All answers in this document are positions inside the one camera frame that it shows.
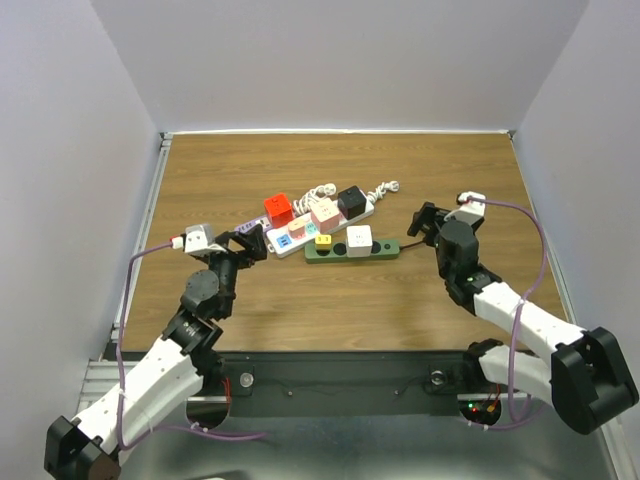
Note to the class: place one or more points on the pink orange charger cube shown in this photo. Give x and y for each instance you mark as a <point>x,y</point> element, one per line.
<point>297,228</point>

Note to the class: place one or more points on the white multicolour power strip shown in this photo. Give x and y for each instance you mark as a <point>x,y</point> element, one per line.
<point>281,244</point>

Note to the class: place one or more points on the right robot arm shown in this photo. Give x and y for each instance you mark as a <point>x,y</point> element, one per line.
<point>582,374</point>

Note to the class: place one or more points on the green power strip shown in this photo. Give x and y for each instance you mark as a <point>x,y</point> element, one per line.
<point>339,252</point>

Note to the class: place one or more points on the black cube adapter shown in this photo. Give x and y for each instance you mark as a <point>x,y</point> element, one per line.
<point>351,202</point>

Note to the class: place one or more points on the white cube adapter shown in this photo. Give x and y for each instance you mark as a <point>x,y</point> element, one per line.
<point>359,241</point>

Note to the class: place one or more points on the red cube socket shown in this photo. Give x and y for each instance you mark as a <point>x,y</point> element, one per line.
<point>279,210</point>

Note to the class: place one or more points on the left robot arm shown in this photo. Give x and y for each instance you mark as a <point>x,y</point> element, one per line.
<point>181,361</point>

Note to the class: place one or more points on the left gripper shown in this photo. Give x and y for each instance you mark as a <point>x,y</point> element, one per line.
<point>251,240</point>

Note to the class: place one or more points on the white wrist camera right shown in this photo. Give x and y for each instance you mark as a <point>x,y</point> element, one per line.
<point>470,210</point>

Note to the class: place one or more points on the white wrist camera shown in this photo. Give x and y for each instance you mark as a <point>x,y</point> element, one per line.
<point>197,241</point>
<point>470,210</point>

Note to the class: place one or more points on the pink cube socket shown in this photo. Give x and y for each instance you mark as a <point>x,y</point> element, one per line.
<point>325,215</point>

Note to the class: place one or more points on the purple power strip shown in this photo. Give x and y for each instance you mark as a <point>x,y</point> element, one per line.
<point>263,221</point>

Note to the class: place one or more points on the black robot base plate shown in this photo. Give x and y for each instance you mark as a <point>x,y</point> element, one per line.
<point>338,384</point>

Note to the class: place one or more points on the yellow green charger plug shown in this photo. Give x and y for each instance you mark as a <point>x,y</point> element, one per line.
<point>323,242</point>

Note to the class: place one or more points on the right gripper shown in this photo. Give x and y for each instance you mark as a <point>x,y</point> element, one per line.
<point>429,215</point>

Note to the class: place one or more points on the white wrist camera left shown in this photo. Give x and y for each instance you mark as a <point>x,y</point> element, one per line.
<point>197,241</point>

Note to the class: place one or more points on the aluminium table edge rail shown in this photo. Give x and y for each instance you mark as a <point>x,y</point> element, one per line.
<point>166,139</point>

